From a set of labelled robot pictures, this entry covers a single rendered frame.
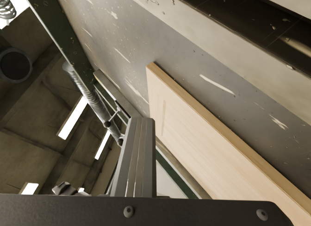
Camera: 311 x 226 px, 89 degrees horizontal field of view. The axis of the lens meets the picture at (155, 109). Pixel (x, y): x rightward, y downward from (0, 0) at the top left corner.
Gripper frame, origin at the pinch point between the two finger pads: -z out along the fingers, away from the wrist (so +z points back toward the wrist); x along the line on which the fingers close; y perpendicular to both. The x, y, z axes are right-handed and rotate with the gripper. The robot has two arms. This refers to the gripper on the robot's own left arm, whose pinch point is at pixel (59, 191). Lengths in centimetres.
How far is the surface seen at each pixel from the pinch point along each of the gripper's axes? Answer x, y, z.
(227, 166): 37, -6, 59
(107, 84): 36, -37, 0
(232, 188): 29, -8, 61
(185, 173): 12, -23, 47
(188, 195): -12, -32, 48
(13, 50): 35, -109, -254
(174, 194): -290, -217, -18
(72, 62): 45, -39, -26
